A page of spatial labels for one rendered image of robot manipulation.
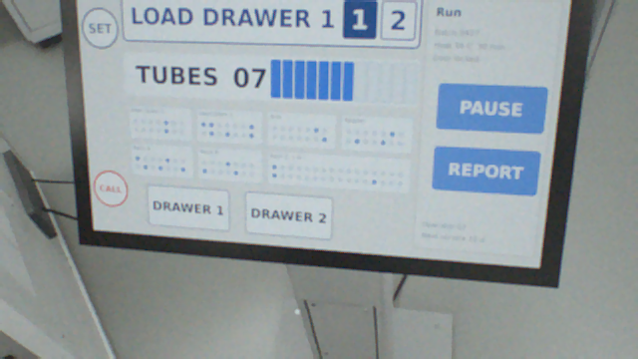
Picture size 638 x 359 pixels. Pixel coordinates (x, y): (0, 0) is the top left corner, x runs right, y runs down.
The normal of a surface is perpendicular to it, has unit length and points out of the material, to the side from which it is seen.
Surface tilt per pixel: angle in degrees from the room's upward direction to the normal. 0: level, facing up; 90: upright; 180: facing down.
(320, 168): 50
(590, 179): 0
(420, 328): 5
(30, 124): 0
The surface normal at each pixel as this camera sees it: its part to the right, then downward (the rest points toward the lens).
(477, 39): -0.18, 0.23
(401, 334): -0.08, -0.66
